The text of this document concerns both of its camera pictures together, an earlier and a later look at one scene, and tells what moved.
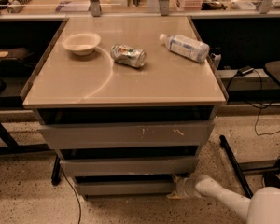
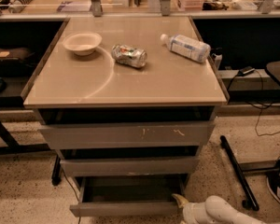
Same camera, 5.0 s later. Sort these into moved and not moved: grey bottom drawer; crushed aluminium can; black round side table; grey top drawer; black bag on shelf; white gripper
Moved: white gripper; grey bottom drawer
Not moved: grey top drawer; crushed aluminium can; black bag on shelf; black round side table
